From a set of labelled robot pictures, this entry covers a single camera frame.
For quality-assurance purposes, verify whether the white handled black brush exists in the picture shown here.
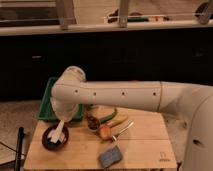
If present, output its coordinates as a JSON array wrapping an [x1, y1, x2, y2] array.
[[47, 121, 65, 143]]

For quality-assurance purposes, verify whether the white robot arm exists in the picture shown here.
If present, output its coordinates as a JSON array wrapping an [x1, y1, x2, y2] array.
[[51, 66, 213, 171]]

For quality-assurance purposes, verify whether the purple bowl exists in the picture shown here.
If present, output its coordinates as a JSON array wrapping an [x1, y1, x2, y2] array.
[[42, 125, 69, 151]]

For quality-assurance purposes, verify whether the sandwich toy block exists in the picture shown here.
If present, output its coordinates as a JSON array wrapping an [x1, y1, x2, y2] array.
[[85, 104, 98, 110]]

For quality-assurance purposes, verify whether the green pepper toy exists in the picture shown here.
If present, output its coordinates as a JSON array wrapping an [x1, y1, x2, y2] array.
[[99, 108, 117, 124]]

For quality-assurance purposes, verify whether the yellow banana toy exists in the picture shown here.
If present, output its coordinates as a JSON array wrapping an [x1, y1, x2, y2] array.
[[107, 116, 128, 128]]

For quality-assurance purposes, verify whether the dark red berry toy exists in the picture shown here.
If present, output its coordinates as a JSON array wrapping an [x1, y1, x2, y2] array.
[[86, 115, 100, 131]]

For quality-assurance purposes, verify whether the metal fork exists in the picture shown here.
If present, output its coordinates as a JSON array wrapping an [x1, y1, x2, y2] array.
[[111, 121, 134, 142]]

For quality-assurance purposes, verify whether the orange carrot toy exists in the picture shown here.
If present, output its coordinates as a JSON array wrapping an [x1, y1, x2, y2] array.
[[98, 125, 111, 140]]

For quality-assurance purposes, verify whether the green plastic tray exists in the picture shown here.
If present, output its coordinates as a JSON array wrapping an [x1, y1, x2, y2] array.
[[37, 77, 85, 122]]

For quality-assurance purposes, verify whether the blue sponge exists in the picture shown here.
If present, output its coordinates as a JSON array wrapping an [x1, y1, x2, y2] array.
[[98, 146, 122, 168]]

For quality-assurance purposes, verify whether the black pole left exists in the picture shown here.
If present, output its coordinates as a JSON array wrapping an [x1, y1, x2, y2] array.
[[14, 127, 25, 171]]

